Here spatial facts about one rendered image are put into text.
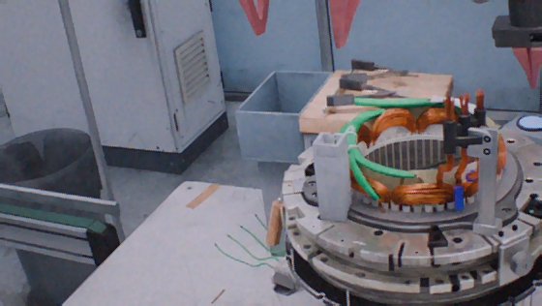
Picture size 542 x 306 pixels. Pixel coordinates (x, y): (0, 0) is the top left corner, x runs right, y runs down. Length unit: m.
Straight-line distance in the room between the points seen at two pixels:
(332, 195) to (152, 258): 0.64
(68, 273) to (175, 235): 1.10
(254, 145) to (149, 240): 0.34
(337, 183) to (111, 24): 2.45
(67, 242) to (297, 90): 0.61
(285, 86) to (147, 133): 2.03
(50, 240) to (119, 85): 1.71
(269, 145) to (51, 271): 1.44
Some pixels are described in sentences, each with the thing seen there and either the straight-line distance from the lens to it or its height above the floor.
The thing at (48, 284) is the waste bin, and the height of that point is 0.16.
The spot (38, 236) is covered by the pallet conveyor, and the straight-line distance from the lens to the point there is 1.63.
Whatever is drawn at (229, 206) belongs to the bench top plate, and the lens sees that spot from 1.44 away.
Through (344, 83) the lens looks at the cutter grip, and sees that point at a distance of 1.12.
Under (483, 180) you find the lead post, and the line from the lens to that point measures 0.71.
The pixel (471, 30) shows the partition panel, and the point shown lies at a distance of 3.17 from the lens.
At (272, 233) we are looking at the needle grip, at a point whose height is 1.02.
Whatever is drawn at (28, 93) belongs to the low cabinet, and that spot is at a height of 0.36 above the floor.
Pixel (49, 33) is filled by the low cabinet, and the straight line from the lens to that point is 3.37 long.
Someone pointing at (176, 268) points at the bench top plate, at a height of 0.78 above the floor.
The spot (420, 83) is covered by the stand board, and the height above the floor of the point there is 1.06.
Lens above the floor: 1.51
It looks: 27 degrees down
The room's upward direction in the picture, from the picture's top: 8 degrees counter-clockwise
